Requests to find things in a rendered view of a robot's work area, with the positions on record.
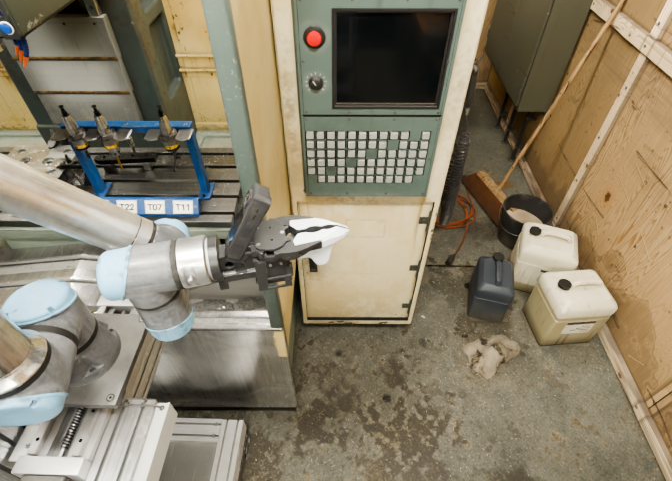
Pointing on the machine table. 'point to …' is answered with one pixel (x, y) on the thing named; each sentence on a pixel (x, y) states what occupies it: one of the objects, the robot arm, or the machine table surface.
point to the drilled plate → (45, 158)
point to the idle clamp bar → (127, 160)
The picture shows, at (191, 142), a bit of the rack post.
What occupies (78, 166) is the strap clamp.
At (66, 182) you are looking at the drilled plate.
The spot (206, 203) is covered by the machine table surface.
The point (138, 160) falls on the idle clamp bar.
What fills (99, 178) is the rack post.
